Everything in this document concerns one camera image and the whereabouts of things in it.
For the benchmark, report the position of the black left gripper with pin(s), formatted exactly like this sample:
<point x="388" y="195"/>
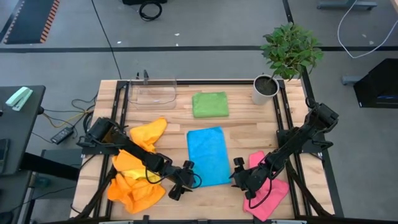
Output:
<point x="181" y="180"/>

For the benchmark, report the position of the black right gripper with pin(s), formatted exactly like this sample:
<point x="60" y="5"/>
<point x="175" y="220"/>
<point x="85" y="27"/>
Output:
<point x="253" y="179"/>

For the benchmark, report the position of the blue microfiber towel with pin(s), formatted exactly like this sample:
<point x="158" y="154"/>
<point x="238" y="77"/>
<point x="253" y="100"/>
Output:
<point x="208" y="155"/>

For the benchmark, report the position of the pink microfiber towel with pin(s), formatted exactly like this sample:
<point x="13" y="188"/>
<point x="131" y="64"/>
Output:
<point x="273" y="199"/>

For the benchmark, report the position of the golden orange microfiber towel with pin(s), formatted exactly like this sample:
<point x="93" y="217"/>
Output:
<point x="149" y="132"/>

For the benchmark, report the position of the green microfiber towel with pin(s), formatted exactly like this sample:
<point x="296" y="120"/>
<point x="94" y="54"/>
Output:
<point x="210" y="104"/>

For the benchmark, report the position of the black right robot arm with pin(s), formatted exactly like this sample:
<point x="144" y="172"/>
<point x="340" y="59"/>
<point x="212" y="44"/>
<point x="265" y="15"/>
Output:
<point x="295" y="143"/>

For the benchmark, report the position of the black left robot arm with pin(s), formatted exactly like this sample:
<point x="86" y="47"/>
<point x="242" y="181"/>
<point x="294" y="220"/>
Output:
<point x="140" y="154"/>

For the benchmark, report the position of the white plant pot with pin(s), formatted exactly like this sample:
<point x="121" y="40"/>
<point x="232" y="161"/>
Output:
<point x="258" y="98"/>

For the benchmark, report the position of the clear plastic bin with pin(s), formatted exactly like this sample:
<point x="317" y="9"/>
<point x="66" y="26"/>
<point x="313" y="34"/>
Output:
<point x="152" y="93"/>

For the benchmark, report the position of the black power adapter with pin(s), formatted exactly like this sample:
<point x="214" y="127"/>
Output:
<point x="62" y="134"/>

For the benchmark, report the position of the green leafy plant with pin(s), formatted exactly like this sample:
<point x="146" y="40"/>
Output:
<point x="290" y="49"/>

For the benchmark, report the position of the black cabinet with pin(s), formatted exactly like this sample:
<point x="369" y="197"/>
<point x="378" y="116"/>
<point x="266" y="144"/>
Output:
<point x="379" y="81"/>

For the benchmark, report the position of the black side desk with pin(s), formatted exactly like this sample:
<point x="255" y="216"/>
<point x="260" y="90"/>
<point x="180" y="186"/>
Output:
<point x="18" y="130"/>

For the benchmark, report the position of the black equipment base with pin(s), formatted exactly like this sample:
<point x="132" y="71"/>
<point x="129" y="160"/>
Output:
<point x="144" y="1"/>

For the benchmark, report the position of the mint green stapler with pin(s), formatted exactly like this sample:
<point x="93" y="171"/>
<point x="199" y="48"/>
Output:
<point x="18" y="98"/>

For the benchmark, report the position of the grey desk foot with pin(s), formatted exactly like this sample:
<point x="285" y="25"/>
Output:
<point x="342" y="5"/>

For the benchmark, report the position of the black orange-edged floor mat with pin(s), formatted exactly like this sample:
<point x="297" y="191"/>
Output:
<point x="28" y="18"/>

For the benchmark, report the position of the black aluminium table frame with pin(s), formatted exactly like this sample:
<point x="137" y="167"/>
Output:
<point x="217" y="82"/>

